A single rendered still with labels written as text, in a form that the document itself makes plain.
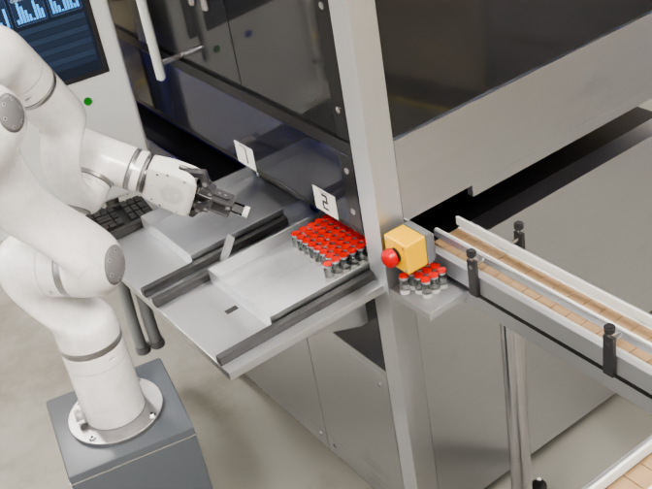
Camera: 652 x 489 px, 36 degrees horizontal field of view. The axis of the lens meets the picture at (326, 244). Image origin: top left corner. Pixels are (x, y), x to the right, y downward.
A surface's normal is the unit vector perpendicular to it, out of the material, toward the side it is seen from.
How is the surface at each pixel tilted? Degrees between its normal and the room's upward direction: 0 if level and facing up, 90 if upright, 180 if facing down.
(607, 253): 90
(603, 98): 90
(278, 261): 0
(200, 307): 0
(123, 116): 90
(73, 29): 90
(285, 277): 0
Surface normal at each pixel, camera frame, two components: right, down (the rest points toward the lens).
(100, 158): 0.12, -0.14
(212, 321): -0.15, -0.83
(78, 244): 0.71, -0.16
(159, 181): -0.24, 0.62
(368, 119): 0.58, 0.37
